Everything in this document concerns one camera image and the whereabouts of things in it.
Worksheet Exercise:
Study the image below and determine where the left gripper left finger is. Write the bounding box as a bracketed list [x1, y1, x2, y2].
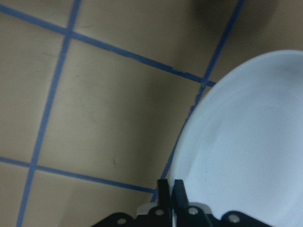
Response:
[147, 179, 171, 227]

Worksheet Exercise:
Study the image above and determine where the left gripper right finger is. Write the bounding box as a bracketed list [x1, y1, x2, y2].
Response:
[172, 180, 211, 227]

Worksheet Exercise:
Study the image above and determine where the blue plate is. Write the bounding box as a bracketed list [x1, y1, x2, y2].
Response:
[169, 50, 303, 227]

